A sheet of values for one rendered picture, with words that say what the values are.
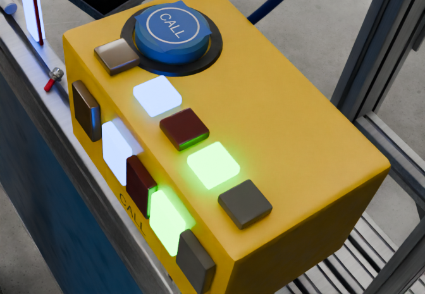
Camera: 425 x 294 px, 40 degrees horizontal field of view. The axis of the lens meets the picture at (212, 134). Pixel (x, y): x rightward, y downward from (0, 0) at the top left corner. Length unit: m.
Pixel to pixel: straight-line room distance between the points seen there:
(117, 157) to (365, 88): 0.66
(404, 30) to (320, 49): 1.11
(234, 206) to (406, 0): 0.60
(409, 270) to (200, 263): 0.80
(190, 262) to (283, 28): 1.76
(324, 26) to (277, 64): 1.74
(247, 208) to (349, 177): 0.06
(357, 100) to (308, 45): 1.05
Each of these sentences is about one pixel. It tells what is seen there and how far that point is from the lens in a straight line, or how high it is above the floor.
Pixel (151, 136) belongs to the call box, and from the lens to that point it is 0.28.
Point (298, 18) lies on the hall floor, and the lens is 2.06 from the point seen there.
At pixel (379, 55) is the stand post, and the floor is 0.74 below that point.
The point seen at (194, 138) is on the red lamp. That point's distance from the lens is 0.27.
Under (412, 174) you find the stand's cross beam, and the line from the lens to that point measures 0.96.
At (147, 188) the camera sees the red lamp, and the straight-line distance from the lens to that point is 0.28.
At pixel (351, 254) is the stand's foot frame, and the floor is 0.07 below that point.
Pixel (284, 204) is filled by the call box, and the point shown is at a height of 1.07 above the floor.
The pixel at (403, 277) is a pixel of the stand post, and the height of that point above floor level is 0.41.
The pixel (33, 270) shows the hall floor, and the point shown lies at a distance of 1.44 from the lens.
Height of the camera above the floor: 1.29
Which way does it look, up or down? 52 degrees down
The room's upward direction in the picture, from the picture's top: 11 degrees clockwise
